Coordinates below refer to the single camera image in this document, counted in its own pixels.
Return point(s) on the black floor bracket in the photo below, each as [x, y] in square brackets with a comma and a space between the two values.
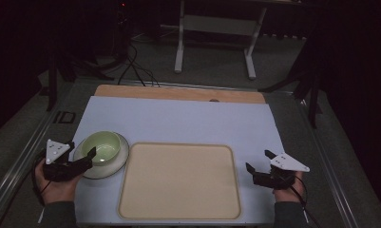
[64, 117]

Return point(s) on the light green bowl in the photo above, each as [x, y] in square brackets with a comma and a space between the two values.
[102, 145]

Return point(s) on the dark equipment tower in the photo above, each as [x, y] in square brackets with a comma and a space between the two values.
[123, 28]

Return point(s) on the person's right hand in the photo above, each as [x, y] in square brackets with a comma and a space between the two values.
[289, 194]

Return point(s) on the black tripod stand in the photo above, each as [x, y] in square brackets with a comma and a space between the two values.
[53, 85]
[312, 104]

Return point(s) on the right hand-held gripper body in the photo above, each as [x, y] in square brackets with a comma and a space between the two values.
[273, 180]

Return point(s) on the white metal table frame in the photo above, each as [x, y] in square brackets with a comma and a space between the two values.
[251, 63]

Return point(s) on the pale green bowl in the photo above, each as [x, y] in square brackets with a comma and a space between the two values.
[118, 161]

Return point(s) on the metal floor rail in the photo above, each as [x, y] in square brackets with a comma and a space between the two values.
[330, 177]
[17, 171]

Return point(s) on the white table mat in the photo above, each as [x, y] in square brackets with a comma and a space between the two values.
[178, 120]

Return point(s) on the person's left hand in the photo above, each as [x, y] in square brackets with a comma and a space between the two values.
[56, 191]

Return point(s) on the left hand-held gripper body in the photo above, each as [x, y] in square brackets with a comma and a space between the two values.
[60, 170]

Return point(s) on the beige rectangular tray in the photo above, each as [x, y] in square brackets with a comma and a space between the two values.
[180, 182]

